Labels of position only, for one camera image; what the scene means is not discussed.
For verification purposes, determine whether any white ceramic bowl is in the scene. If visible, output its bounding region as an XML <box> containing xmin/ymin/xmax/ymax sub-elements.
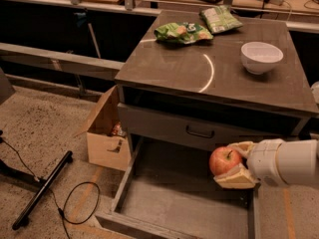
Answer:
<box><xmin>240</xmin><ymin>42</ymin><xmax>284</xmax><ymax>75</ymax></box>

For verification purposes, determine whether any green snack bag front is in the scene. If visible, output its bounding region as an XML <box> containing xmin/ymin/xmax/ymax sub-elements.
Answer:
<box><xmin>154</xmin><ymin>22</ymin><xmax>213</xmax><ymax>45</ymax></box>

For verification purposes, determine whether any black floor cable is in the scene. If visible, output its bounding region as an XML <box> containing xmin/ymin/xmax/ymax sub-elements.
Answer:
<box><xmin>0</xmin><ymin>136</ymin><xmax>101</xmax><ymax>239</ymax></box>

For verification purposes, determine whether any red snack packet in box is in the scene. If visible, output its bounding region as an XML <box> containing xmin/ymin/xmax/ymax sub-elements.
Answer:
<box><xmin>111</xmin><ymin>122</ymin><xmax>127</xmax><ymax>137</ymax></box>

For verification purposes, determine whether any green snack bag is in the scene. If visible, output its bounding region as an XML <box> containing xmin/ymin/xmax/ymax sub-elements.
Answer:
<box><xmin>154</xmin><ymin>22</ymin><xmax>213</xmax><ymax>45</ymax></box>
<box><xmin>199</xmin><ymin>5</ymin><xmax>243</xmax><ymax>34</ymax></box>

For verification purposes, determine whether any green snack bag rear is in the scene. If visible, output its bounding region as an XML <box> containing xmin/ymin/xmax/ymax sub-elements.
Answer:
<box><xmin>199</xmin><ymin>5</ymin><xmax>243</xmax><ymax>34</ymax></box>

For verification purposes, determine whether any black stand leg bar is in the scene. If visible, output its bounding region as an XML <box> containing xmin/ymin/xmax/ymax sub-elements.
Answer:
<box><xmin>12</xmin><ymin>150</ymin><xmax>73</xmax><ymax>231</ymax></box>

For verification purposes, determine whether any red apple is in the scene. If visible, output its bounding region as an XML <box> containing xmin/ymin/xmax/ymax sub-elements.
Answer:
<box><xmin>208</xmin><ymin>146</ymin><xmax>242</xmax><ymax>176</ymax></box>

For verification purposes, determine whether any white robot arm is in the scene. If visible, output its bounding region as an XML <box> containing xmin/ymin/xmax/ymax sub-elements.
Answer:
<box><xmin>208</xmin><ymin>138</ymin><xmax>318</xmax><ymax>189</ymax></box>

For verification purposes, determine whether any cardboard box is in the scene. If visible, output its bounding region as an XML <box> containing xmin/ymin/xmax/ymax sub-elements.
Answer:
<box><xmin>76</xmin><ymin>87</ymin><xmax>131</xmax><ymax>171</ymax></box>

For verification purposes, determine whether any grey upper drawer with handle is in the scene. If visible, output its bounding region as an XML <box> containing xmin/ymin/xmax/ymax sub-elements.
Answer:
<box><xmin>118</xmin><ymin>103</ymin><xmax>287</xmax><ymax>151</ymax></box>

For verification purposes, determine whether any grey open lower drawer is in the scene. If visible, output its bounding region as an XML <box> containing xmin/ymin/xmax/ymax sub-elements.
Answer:
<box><xmin>96</xmin><ymin>137</ymin><xmax>261</xmax><ymax>239</ymax></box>

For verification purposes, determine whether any grey drawer cabinet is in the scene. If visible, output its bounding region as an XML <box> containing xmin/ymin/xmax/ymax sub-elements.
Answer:
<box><xmin>114</xmin><ymin>9</ymin><xmax>319</xmax><ymax>181</ymax></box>

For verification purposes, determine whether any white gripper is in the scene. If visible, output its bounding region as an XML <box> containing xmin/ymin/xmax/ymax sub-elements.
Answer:
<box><xmin>213</xmin><ymin>138</ymin><xmax>287</xmax><ymax>189</ymax></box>

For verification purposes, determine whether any grey metal rail beam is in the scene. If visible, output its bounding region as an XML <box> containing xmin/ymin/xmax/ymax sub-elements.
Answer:
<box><xmin>0</xmin><ymin>43</ymin><xmax>124</xmax><ymax>81</ymax></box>

